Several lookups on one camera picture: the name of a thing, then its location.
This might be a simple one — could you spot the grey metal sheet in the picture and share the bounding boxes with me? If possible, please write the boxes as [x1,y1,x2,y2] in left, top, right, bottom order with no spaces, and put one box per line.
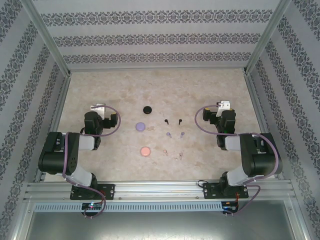
[23,211,305,240]

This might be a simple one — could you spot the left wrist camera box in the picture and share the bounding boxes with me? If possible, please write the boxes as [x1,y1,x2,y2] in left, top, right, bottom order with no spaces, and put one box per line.
[89,102,106,120]

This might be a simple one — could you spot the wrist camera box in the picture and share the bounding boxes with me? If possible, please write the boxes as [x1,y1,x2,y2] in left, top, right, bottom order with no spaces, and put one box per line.
[216,99,231,117]
[89,102,106,120]

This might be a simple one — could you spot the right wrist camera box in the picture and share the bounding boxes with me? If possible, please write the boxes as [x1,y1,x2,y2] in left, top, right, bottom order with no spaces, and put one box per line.
[216,99,231,117]

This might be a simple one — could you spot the aluminium table side rail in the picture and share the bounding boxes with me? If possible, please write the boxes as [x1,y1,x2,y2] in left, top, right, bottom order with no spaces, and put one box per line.
[243,72,285,181]
[33,73,72,183]

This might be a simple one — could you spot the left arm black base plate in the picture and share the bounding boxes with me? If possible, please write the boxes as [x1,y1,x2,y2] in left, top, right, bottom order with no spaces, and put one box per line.
[69,183,116,201]

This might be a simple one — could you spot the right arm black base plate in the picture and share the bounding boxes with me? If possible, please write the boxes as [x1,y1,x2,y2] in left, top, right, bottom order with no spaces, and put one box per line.
[202,182,250,200]

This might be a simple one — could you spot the aluminium mounting rail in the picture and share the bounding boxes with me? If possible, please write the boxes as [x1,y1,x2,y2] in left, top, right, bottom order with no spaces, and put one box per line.
[23,180,298,202]

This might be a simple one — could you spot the slotted grey cable duct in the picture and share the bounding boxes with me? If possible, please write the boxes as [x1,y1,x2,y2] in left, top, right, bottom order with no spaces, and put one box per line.
[33,201,241,213]

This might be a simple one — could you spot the aluminium frame post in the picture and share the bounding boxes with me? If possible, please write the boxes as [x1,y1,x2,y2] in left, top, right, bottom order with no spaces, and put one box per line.
[19,0,72,77]
[242,0,293,76]

